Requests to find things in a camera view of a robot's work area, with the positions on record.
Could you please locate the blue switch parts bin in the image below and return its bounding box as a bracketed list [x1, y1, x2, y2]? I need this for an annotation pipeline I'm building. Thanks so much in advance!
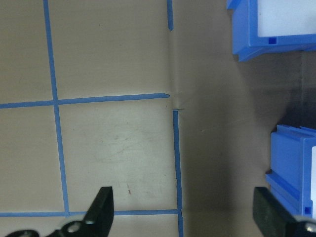
[265, 124, 316, 219]

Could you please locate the blue battery bin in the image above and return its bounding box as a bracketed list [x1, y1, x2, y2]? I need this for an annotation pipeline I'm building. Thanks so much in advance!
[226, 0, 316, 63]

